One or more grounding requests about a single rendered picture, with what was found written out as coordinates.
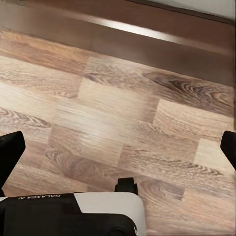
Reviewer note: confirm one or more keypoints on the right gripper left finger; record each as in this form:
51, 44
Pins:
12, 146

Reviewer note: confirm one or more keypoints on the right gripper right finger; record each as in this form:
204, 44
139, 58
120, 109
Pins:
228, 146

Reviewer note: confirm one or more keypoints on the bed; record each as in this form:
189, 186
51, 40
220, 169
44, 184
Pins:
196, 38

